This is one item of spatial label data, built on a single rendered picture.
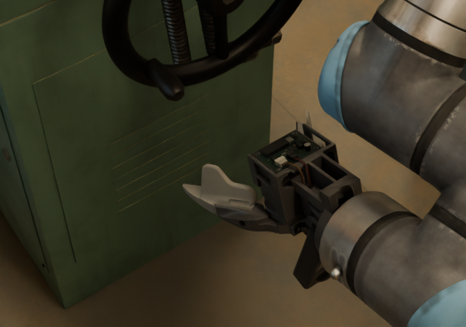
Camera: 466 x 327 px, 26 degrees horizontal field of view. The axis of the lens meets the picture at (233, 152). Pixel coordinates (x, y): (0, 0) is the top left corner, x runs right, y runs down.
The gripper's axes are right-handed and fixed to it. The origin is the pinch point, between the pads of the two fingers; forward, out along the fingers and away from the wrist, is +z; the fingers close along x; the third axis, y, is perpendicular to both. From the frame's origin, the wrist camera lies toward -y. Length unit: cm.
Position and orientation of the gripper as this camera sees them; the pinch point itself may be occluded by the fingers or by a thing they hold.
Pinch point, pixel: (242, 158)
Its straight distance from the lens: 109.8
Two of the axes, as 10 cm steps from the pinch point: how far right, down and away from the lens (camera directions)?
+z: -5.3, -4.2, 7.4
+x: -8.3, 4.5, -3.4
